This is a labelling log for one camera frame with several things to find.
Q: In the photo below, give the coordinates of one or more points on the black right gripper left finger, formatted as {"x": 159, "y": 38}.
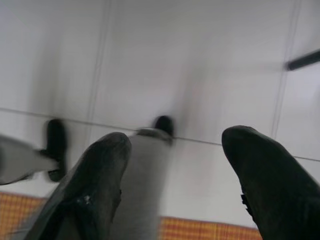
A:
{"x": 95, "y": 180}

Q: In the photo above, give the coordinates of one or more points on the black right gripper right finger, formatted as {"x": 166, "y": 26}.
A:
{"x": 275, "y": 190}

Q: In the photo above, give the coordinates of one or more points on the black robot foot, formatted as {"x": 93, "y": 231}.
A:
{"x": 163, "y": 125}
{"x": 56, "y": 140}

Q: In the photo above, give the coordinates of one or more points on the grey robot leg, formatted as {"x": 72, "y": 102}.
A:
{"x": 17, "y": 160}

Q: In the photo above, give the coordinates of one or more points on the orange checked mat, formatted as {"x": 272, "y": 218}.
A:
{"x": 20, "y": 212}

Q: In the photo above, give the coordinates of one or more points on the black metal bar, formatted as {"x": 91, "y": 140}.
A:
{"x": 305, "y": 60}

